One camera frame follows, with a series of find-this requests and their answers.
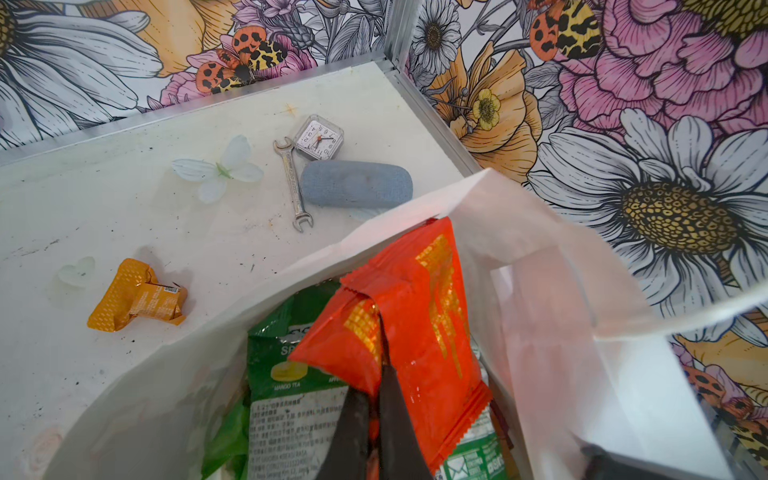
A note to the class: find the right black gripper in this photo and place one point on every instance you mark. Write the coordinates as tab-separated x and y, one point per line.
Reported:
603	465

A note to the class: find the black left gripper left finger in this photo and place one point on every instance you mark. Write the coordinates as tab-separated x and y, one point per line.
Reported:
348	452

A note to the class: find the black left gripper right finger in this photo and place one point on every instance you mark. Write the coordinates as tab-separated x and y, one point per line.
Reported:
400	456

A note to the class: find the green yellow candy bag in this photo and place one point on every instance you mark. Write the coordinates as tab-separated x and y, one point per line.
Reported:
295	408

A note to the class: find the white floral paper bag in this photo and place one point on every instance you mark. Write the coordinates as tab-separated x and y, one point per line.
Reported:
574	355

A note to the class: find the bright green snack bag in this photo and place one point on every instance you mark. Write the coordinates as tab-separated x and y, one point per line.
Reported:
226	454

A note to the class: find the red snack packet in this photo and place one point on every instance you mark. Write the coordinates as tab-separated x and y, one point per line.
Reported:
406	308

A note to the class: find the small metal wrench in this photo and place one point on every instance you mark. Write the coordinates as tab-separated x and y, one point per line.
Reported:
285	149

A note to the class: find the blue grey glasses case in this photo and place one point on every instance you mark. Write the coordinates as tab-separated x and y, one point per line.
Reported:
355	184

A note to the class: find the small square clock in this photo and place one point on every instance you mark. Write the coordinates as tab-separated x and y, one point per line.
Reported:
319	138

